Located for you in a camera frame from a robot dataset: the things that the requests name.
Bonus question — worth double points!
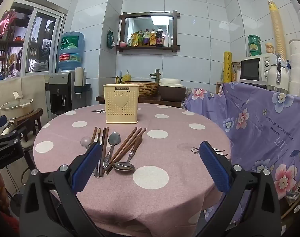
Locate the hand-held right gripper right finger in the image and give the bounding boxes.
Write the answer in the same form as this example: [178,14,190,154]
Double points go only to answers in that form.
[198,141,281,237]

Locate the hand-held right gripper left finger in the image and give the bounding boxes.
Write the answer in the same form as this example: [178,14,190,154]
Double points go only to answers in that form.
[19,142,102,237]

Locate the pile of brown chopsticks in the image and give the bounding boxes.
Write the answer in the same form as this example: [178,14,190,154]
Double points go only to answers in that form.
[91,126,147,178]

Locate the cream plastic utensil holder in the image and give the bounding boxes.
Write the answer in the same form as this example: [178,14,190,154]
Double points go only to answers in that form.
[103,84,140,124]

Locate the white pot with lid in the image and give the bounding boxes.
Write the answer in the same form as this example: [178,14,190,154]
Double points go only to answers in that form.
[0,92,34,119]

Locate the small grey spoon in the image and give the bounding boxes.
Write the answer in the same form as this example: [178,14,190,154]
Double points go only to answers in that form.
[80,136,99,178]

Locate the wooden stool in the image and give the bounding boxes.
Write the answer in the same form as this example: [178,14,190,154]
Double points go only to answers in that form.
[14,109,44,141]

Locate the beige cloth cover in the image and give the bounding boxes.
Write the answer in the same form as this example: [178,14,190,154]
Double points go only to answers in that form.
[0,75,50,121]

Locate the orange patterned cushion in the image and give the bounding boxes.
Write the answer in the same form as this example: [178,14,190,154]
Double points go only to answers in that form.
[0,173,20,237]

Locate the purple floral cloth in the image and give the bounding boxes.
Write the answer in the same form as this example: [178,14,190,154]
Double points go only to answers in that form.
[184,81,300,203]

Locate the grey water dispenser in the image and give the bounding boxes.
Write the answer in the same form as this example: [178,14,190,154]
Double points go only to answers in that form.
[45,71,87,119]

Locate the dark blue cup holder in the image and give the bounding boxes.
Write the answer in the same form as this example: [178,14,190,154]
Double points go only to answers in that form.
[74,83,92,96]

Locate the white and brown rice cooker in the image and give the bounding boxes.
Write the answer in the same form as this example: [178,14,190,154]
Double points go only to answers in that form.
[158,78,187,102]

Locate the white paper cup sleeve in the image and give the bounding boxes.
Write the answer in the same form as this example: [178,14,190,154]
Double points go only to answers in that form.
[74,67,85,94]

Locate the sliding window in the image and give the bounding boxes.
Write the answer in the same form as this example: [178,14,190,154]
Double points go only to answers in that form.
[0,0,67,79]

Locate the woven basin sink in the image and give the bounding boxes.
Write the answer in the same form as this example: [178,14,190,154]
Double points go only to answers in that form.
[123,80,160,98]

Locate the yellow wrap roll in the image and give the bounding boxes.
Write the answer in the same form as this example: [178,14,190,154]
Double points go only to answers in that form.
[223,51,233,82]

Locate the blue water jug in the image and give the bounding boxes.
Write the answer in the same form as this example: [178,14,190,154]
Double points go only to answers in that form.
[58,31,85,72]

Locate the light wooden box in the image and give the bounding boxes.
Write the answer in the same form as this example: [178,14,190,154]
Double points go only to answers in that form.
[215,62,241,94]

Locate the white microwave oven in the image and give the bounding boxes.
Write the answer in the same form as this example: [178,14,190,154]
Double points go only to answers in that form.
[239,53,279,86]

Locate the bronze faucet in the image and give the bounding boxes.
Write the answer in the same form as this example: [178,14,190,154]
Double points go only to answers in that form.
[149,69,163,82]

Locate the stack of green tubs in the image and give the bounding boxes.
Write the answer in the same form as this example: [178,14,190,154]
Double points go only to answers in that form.
[247,35,261,57]

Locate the stacks of white paper cups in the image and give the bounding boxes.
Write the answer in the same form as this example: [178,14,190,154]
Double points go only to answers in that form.
[287,0,300,97]

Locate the yellow food packet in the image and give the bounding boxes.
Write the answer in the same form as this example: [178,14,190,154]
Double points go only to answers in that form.
[127,33,138,47]

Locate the dark sauce bottle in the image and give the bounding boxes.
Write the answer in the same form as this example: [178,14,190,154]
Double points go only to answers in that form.
[155,27,165,47]

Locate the bottle with purple label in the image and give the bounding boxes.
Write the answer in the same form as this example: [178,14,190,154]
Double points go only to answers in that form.
[143,28,151,46]

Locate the tall stack of yellow cups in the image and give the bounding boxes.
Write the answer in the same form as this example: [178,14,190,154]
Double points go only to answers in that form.
[268,0,287,60]

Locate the wooden framed mirror shelf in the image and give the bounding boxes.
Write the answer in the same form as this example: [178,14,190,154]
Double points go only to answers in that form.
[119,10,180,53]

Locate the metal spoon with wooden handle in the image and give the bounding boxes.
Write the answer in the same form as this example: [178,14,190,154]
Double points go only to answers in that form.
[112,136,143,172]

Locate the white kettle with chrome handle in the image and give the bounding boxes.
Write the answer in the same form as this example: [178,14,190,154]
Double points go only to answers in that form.
[267,54,290,93]

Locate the green wall packet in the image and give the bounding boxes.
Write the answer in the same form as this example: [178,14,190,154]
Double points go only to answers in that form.
[106,30,116,49]

